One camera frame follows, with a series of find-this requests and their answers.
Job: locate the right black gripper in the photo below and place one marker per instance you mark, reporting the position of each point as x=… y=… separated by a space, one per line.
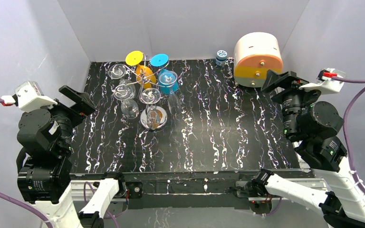
x=292 y=88

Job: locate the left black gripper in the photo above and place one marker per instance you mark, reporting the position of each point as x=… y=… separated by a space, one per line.
x=76 y=107

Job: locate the clear wine glass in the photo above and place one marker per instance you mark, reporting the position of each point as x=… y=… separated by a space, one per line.
x=118 y=71
x=150 y=118
x=125 y=94

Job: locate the orange plastic goblet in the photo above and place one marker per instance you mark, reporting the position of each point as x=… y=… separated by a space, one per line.
x=144 y=75

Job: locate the clear wine glass front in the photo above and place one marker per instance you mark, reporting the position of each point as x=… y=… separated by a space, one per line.
x=150 y=118

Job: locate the blue plastic wine glass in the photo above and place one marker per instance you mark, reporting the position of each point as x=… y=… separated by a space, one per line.
x=160 y=61

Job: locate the clear champagne flute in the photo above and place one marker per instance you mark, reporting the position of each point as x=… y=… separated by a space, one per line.
x=168 y=83

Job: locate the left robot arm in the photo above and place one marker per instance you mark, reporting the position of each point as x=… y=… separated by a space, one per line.
x=45 y=133

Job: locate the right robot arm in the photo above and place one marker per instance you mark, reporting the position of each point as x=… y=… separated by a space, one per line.
x=314 y=125

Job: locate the chrome wine glass rack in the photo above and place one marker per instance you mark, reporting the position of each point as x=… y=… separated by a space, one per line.
x=162 y=105

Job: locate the white orange cylindrical appliance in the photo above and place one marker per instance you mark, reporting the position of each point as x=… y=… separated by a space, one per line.
x=254 y=54

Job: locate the small blue lidded jar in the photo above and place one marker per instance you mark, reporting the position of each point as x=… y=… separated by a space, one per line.
x=221 y=57

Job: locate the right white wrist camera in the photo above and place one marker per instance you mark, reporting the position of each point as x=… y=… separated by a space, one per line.
x=326 y=84

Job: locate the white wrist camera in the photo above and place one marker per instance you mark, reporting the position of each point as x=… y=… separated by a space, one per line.
x=326 y=84
x=28 y=97

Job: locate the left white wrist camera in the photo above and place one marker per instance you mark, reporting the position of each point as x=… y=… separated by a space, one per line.
x=28 y=97

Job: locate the aluminium rail frame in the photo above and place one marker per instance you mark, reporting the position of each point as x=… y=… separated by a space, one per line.
x=221 y=139

